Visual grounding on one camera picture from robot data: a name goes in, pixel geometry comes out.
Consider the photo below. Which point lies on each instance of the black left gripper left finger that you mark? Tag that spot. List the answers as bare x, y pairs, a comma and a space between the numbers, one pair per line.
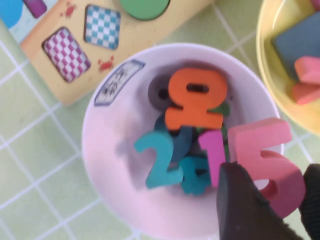
237, 212

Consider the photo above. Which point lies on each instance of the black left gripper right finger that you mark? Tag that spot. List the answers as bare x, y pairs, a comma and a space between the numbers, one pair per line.
313, 200

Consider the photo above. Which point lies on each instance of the pink wooden number five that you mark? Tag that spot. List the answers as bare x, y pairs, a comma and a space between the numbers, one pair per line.
250, 150

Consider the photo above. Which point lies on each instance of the pink plastic bowl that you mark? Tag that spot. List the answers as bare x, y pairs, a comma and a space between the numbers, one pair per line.
112, 175

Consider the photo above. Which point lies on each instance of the yellow plastic bowl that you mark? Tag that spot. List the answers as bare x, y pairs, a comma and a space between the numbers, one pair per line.
265, 50

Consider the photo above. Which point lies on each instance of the dark blue wooden square piece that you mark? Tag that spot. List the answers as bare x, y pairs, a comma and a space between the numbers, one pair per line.
300, 40

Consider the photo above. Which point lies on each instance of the paper label on pink bowl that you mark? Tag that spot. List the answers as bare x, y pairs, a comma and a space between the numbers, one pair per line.
117, 82

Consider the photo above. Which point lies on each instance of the magenta wooden rectangle piece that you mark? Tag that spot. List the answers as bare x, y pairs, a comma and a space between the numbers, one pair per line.
316, 3

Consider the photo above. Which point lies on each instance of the colourful wooden puzzle board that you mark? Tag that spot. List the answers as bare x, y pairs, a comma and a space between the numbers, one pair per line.
140, 37

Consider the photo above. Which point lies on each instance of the green wooden circle piece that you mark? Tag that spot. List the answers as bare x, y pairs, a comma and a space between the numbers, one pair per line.
145, 8

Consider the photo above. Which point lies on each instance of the teal wooden number four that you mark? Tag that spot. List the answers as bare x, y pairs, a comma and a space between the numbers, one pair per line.
192, 180

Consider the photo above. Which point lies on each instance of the magenta wooden number one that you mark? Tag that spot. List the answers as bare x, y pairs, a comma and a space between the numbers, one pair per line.
215, 150

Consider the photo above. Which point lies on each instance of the dark blue wooden number nine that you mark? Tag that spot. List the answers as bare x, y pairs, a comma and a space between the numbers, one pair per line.
185, 142

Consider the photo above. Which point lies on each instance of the teal wooden number two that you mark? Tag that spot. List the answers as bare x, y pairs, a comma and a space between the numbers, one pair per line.
160, 155

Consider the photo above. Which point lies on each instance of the orange wooden number ten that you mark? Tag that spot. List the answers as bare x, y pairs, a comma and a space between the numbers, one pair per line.
180, 100

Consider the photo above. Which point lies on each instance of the grey wooden number eight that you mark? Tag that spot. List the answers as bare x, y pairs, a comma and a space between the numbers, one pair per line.
156, 87

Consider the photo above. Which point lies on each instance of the green checked tablecloth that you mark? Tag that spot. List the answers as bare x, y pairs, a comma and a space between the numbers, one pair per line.
37, 175

